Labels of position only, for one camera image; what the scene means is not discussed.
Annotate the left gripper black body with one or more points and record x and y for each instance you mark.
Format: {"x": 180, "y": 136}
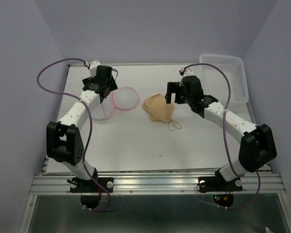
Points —
{"x": 89, "y": 79}

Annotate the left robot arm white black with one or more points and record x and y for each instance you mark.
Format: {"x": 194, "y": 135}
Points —
{"x": 64, "y": 142}

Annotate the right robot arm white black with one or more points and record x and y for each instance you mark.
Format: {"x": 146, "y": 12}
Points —
{"x": 257, "y": 145}

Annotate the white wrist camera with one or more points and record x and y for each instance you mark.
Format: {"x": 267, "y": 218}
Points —
{"x": 92, "y": 67}
{"x": 186, "y": 72}

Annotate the white mesh laundry bag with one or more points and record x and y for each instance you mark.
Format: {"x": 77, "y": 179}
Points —
{"x": 124, "y": 99}

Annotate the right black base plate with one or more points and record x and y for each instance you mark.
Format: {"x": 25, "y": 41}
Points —
{"x": 216, "y": 184}

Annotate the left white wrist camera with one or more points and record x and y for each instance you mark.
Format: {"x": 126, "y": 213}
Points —
{"x": 92, "y": 67}

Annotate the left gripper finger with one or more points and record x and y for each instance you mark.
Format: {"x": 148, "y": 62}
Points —
{"x": 113, "y": 85}
{"x": 104, "y": 93}

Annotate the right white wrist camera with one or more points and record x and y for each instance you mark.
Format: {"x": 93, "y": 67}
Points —
{"x": 186, "y": 72}

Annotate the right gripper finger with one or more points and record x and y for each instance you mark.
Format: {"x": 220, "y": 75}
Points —
{"x": 172, "y": 88}
{"x": 181, "y": 97}

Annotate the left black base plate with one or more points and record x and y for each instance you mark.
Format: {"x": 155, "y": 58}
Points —
{"x": 81, "y": 186}

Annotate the white plastic basket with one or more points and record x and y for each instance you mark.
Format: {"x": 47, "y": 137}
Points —
{"x": 215, "y": 84}

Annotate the aluminium mounting rail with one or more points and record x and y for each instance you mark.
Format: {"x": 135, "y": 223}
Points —
{"x": 164, "y": 183}

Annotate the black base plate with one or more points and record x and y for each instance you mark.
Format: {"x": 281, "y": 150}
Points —
{"x": 216, "y": 184}
{"x": 81, "y": 186}

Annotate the beige bra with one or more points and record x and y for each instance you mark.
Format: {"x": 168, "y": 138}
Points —
{"x": 160, "y": 111}

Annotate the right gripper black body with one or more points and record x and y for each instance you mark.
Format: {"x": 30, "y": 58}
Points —
{"x": 188, "y": 99}

